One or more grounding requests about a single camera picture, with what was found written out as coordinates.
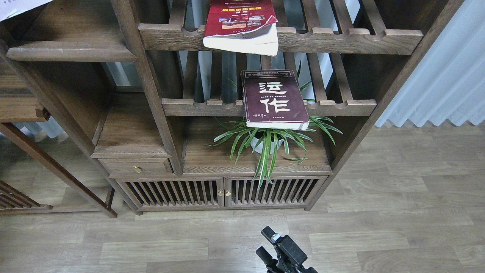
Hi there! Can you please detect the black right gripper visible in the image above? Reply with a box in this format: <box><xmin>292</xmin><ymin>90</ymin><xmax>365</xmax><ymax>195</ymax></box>
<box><xmin>256</xmin><ymin>226</ymin><xmax>317</xmax><ymax>273</ymax></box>

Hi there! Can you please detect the red cover book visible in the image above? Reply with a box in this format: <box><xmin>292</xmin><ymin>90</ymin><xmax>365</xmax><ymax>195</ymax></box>
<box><xmin>203</xmin><ymin>0</ymin><xmax>278</xmax><ymax>57</ymax></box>

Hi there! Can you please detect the white lavender book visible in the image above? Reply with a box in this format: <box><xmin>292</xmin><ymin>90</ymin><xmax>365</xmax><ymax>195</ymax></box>
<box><xmin>0</xmin><ymin>0</ymin><xmax>51</xmax><ymax>21</ymax></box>

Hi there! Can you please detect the right slatted cabinet door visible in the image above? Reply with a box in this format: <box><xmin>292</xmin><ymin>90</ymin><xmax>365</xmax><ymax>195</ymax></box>
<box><xmin>219</xmin><ymin>176</ymin><xmax>327</xmax><ymax>210</ymax></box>

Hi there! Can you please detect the slatted cabinet door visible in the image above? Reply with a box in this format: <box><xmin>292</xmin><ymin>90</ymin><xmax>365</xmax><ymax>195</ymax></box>
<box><xmin>219</xmin><ymin>176</ymin><xmax>327</xmax><ymax>210</ymax></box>
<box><xmin>117</xmin><ymin>178</ymin><xmax>225</xmax><ymax>212</ymax></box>

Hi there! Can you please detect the white plant pot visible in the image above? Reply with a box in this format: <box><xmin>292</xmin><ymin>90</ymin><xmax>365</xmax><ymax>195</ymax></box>
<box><xmin>250</xmin><ymin>129</ymin><xmax>283</xmax><ymax>154</ymax></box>

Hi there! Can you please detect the green spider plant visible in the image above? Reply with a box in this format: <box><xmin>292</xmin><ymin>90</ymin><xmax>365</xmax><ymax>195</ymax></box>
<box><xmin>206</xmin><ymin>61</ymin><xmax>343</xmax><ymax>190</ymax></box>

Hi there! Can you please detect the left slatted cabinet door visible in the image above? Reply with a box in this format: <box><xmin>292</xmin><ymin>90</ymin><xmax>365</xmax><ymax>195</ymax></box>
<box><xmin>117</xmin><ymin>178</ymin><xmax>225</xmax><ymax>212</ymax></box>

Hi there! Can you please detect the small wooden drawer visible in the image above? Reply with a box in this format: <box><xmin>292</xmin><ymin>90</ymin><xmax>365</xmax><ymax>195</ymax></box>
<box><xmin>99</xmin><ymin>158</ymin><xmax>172</xmax><ymax>178</ymax></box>

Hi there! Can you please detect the dark maroon book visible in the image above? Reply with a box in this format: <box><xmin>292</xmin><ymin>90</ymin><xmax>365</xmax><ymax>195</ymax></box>
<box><xmin>241</xmin><ymin>70</ymin><xmax>310</xmax><ymax>131</ymax></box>

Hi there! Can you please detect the dark wooden bookshelf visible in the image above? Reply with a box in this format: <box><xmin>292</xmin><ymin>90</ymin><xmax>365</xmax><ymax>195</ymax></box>
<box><xmin>1</xmin><ymin>0</ymin><xmax>463</xmax><ymax>214</ymax></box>

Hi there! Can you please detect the white curtain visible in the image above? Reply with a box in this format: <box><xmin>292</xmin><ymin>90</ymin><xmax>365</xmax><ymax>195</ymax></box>
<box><xmin>376</xmin><ymin>0</ymin><xmax>485</xmax><ymax>127</ymax></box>

